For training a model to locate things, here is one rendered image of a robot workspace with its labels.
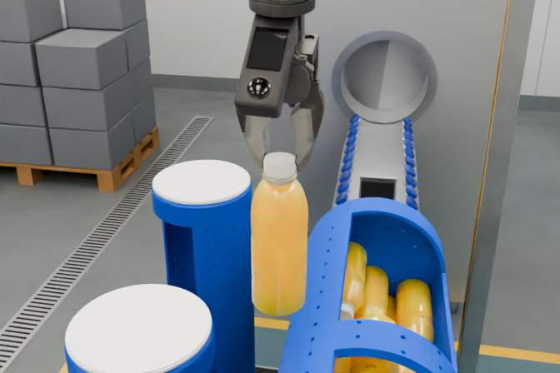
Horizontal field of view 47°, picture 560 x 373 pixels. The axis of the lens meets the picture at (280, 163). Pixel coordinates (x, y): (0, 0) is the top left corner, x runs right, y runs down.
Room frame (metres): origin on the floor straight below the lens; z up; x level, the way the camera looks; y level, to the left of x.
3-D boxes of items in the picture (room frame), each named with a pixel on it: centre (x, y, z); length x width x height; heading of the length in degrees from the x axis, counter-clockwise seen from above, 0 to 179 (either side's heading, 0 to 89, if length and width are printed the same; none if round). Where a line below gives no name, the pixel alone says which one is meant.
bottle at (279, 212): (0.71, 0.00, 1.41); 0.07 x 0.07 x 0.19
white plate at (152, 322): (1.02, 0.27, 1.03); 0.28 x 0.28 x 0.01
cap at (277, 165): (0.71, 0.00, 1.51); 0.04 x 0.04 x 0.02
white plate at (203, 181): (1.67, 0.22, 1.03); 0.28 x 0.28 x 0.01
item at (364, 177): (1.59, -0.27, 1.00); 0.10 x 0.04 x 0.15; 81
